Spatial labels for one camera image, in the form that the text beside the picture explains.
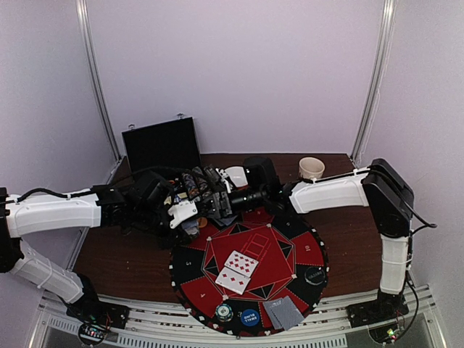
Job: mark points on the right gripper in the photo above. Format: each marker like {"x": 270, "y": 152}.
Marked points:
{"x": 225, "y": 201}

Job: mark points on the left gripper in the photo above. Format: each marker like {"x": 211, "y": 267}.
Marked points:
{"x": 166, "y": 241}

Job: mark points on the blue backed card deck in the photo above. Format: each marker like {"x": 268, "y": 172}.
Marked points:
{"x": 191, "y": 228}

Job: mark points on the dealt face-down card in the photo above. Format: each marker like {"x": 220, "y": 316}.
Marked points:
{"x": 295, "y": 316}
{"x": 224, "y": 221}
{"x": 277, "y": 312}

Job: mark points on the face-up diamonds card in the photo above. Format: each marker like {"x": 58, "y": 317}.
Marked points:
{"x": 241, "y": 263}
{"x": 232, "y": 280}

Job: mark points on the stack of poker chips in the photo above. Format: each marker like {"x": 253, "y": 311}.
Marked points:
{"x": 224, "y": 312}

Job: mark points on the blue small blind button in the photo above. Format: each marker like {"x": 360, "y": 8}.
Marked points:
{"x": 250, "y": 317}

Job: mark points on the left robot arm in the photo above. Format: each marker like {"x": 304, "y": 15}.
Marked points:
{"x": 44, "y": 210}

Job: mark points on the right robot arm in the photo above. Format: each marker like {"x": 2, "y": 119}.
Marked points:
{"x": 378, "y": 187}

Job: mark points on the white bowl orange outside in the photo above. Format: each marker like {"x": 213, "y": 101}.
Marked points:
{"x": 237, "y": 175}

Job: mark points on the chip row in case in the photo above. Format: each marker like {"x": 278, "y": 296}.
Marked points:
{"x": 190, "y": 186}
{"x": 201, "y": 182}

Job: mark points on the cream ceramic mug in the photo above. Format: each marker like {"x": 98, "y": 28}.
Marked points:
{"x": 311, "y": 168}

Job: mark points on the orange big blind button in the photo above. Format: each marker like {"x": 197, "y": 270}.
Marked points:
{"x": 202, "y": 222}

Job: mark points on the black poker chip case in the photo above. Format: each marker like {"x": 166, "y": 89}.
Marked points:
{"x": 169, "y": 149}

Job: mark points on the round red black poker mat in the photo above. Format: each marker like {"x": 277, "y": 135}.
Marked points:
{"x": 284, "y": 247}

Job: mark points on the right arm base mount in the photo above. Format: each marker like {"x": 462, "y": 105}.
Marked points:
{"x": 385, "y": 321}

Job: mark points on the left aluminium frame post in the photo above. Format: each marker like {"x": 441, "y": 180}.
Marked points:
{"x": 85, "y": 28}

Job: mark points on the aluminium frame post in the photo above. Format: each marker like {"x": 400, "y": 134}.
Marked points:
{"x": 379, "y": 69}
{"x": 85, "y": 28}

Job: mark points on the right aluminium frame post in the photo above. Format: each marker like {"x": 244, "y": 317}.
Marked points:
{"x": 379, "y": 69}

